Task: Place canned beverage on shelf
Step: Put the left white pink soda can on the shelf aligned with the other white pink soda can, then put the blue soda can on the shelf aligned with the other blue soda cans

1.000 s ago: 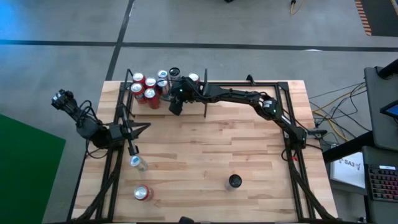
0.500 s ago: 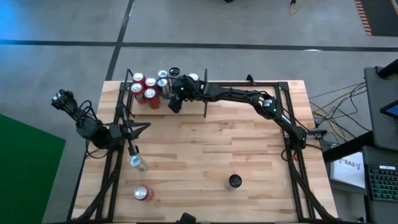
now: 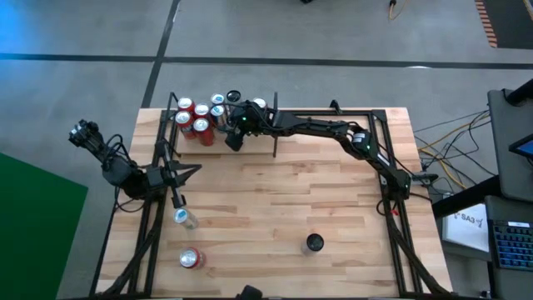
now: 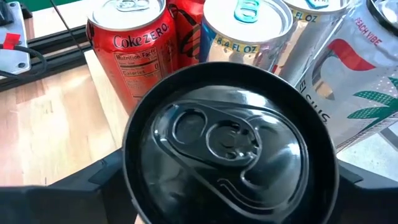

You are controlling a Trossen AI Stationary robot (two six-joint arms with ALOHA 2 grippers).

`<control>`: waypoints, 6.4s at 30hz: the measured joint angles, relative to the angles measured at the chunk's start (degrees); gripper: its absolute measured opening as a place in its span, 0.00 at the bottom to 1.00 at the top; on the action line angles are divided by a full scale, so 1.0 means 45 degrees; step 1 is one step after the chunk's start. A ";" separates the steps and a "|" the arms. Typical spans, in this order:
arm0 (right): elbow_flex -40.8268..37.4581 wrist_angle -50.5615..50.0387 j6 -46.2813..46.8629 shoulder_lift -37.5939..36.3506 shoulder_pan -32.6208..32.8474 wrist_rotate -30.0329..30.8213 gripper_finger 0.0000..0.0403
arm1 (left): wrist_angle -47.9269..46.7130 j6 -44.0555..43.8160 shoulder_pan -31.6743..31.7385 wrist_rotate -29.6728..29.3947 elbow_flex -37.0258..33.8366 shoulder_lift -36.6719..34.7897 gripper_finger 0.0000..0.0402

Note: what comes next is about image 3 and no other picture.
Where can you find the green floor mat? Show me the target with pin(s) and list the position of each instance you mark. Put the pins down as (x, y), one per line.
(33, 233)

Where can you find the white paper sign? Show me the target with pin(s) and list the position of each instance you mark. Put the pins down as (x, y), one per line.
(464, 227)

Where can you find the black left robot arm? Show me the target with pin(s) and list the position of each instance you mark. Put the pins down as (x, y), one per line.
(116, 168)

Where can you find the black rounded object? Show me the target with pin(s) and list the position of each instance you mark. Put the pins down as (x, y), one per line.
(252, 292)

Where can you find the red soda can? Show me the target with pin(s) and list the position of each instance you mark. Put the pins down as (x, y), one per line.
(202, 110)
(188, 258)

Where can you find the Celsius Peach Vibe can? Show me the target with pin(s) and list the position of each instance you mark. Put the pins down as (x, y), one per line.
(315, 242)
(233, 96)

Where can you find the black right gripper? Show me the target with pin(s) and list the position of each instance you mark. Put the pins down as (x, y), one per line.
(250, 118)

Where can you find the Coca-Cola can black script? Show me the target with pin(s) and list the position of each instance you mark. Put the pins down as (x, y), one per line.
(202, 127)

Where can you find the red Fanta can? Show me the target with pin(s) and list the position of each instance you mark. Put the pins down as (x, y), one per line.
(183, 118)

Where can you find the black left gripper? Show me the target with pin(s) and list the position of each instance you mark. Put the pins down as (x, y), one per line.
(156, 177)

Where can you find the slim silver beverage can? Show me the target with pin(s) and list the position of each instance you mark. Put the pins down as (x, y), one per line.
(217, 111)
(182, 215)
(217, 98)

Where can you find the Coca-Cola Star Wars can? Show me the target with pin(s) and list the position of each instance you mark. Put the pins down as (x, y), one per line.
(260, 102)

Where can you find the tablet with blue screen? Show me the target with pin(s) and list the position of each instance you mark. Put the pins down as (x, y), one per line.
(525, 146)

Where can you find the black mat striped edge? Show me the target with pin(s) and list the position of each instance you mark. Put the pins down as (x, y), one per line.
(512, 21)

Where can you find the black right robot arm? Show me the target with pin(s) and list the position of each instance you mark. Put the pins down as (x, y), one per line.
(316, 125)

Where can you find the black aluminium table frame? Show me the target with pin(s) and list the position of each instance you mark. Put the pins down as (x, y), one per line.
(381, 113)

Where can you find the black equipment cart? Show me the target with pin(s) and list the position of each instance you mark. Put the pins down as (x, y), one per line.
(466, 196)

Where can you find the blue backlit keyboard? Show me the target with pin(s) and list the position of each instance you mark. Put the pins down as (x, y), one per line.
(514, 246)

